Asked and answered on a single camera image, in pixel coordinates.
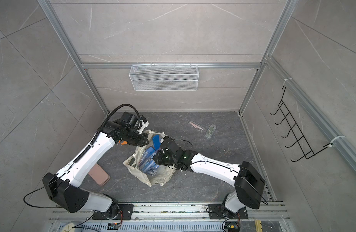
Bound black wire hook rack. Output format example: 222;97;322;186
270;86;333;162

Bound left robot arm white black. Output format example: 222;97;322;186
42;103;149;219

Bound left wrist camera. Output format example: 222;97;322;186
120;112;149;133

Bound clear case pink compass set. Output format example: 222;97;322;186
189;121;205;131

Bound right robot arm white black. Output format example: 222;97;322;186
153;137;268;218

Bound white round clock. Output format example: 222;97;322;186
61;222;78;232

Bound clear green stationery case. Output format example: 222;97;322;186
205;124;216;139

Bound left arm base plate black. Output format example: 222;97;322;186
92;204;134;220

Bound white wire mesh basket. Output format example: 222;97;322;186
129;64;199;91

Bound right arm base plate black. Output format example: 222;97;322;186
206;204;249;220

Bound cream canvas tote bag leaves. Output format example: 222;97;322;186
123;130;176;187

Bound blue clear pencil case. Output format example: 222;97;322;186
138;147;159;177

